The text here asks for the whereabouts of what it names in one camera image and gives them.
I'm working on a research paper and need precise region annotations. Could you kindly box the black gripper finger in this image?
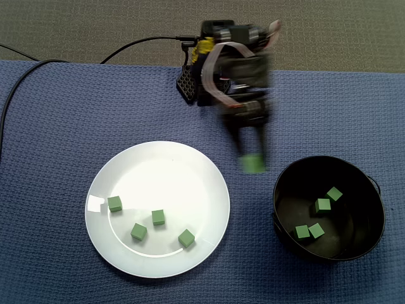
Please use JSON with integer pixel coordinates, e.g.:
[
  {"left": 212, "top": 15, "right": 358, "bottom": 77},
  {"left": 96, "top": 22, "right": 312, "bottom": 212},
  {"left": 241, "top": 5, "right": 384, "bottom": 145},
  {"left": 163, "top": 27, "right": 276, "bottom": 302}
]
[
  {"left": 232, "top": 126, "right": 244, "bottom": 158},
  {"left": 258, "top": 125, "right": 270, "bottom": 158}
]

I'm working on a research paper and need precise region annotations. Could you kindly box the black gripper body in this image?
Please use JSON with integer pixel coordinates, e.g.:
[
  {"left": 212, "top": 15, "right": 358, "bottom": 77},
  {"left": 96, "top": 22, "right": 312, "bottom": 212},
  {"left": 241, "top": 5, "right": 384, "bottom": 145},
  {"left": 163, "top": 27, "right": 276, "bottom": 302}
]
[{"left": 221, "top": 90, "right": 271, "bottom": 129}]

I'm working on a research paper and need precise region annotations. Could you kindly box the green foam cube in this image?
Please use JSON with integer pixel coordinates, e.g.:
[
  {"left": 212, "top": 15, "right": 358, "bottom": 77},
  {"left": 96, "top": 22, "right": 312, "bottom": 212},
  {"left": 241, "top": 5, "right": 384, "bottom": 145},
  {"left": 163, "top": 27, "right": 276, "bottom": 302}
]
[
  {"left": 308, "top": 222, "right": 325, "bottom": 239},
  {"left": 325, "top": 186, "right": 344, "bottom": 202},
  {"left": 107, "top": 195, "right": 123, "bottom": 213},
  {"left": 130, "top": 222, "right": 148, "bottom": 241},
  {"left": 314, "top": 198, "right": 332, "bottom": 214},
  {"left": 239, "top": 153, "right": 267, "bottom": 174},
  {"left": 292, "top": 224, "right": 311, "bottom": 241},
  {"left": 177, "top": 229, "right": 196, "bottom": 248},
  {"left": 151, "top": 209, "right": 166, "bottom": 227}
]

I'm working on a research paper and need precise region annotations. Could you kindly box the white round plate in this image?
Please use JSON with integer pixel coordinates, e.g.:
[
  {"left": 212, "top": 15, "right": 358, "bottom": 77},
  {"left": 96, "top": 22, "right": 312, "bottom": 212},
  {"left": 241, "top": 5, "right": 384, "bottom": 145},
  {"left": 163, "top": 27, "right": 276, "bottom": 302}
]
[{"left": 84, "top": 141, "right": 231, "bottom": 279}]

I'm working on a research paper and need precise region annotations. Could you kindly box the black metal pot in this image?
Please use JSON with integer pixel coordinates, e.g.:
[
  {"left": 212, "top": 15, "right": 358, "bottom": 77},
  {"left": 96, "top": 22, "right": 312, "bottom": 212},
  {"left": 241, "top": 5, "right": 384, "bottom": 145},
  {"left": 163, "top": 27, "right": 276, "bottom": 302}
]
[{"left": 271, "top": 155, "right": 386, "bottom": 262}]

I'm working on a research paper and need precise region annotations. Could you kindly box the blue waffle cloth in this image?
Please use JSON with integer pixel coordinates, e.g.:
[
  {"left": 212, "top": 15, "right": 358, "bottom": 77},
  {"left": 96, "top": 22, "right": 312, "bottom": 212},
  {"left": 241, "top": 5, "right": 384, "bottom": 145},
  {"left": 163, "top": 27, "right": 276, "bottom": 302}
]
[{"left": 0, "top": 60, "right": 405, "bottom": 304}]

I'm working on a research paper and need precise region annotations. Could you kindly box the white red servo cable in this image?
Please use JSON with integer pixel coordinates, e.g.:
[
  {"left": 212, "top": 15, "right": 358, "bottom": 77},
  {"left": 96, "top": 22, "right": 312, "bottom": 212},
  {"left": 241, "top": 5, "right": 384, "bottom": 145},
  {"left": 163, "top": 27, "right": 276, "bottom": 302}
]
[{"left": 201, "top": 42, "right": 256, "bottom": 106}]

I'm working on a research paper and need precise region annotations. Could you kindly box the black cable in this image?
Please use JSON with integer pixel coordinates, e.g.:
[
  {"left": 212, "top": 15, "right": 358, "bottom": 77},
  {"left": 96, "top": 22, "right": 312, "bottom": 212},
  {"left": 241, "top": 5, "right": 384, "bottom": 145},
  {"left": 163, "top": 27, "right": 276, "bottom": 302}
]
[
  {"left": 0, "top": 42, "right": 42, "bottom": 62},
  {"left": 0, "top": 35, "right": 197, "bottom": 142}
]

